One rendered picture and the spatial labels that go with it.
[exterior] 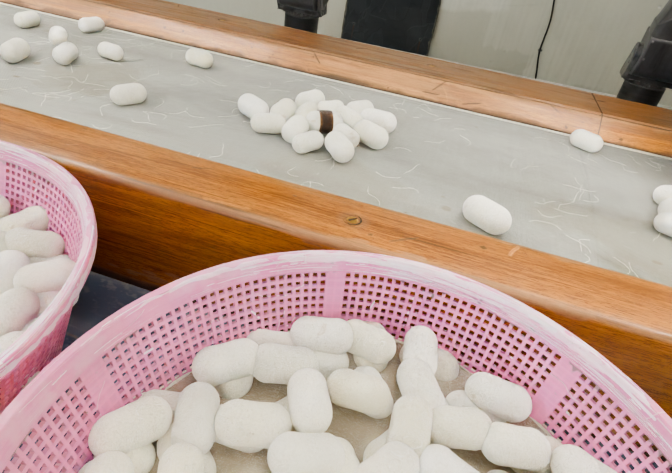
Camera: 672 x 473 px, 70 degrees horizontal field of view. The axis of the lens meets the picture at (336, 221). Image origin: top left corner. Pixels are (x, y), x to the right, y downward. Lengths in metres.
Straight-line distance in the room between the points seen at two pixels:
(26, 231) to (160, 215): 0.07
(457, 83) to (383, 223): 0.35
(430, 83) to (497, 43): 1.92
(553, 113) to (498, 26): 1.91
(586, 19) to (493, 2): 0.41
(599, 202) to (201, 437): 0.38
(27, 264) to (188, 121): 0.21
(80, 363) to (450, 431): 0.16
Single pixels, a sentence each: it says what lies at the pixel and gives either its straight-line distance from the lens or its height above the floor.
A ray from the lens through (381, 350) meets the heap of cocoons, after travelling 0.26.
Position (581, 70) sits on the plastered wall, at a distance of 2.60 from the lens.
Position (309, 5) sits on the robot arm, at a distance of 0.90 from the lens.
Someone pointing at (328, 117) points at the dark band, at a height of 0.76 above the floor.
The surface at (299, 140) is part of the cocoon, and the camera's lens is 0.41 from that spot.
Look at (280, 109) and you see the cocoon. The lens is 0.47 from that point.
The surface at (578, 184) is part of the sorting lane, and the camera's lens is 0.50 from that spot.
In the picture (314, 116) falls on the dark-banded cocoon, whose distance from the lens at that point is 0.46.
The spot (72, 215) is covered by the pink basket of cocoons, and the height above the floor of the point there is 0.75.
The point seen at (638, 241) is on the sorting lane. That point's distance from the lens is 0.44.
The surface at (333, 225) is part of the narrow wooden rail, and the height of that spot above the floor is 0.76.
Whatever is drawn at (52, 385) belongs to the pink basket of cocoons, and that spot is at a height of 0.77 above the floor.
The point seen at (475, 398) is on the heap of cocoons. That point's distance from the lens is 0.26.
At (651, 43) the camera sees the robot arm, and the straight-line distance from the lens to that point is 0.90.
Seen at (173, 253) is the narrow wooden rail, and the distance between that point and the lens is 0.34.
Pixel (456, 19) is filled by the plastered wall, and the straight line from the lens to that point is 2.51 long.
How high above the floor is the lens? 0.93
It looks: 34 degrees down
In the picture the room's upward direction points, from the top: 9 degrees clockwise
